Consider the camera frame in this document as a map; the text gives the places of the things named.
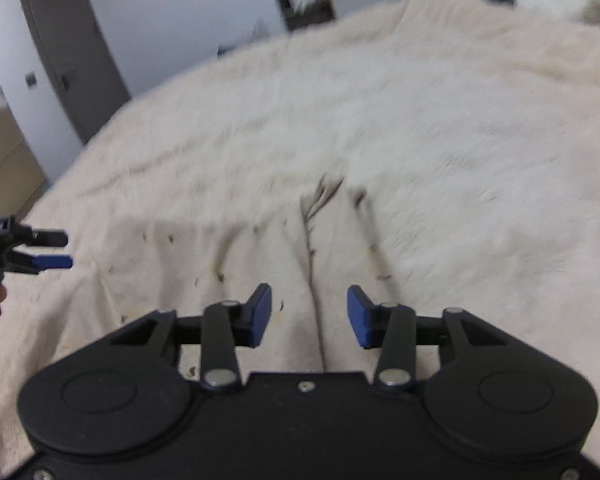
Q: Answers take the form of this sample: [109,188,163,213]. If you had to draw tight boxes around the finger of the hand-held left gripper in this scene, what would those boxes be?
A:
[7,251,75,277]
[27,230,69,248]

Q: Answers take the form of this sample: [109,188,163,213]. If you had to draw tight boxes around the grey plastic bag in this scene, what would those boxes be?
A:
[215,17,268,56]

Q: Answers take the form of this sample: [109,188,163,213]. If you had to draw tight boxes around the fluffy white blanket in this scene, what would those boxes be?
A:
[0,0,600,480]

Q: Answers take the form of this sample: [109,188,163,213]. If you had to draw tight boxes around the beige printed pants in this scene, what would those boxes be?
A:
[30,172,398,381]

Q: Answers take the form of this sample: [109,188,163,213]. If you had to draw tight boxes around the grey door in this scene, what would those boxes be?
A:
[15,0,132,145]

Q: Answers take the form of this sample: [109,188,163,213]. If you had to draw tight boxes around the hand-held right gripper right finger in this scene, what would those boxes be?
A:
[346,284,511,392]

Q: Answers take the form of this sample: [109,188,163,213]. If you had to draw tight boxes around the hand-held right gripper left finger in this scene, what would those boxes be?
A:
[109,282,273,392]

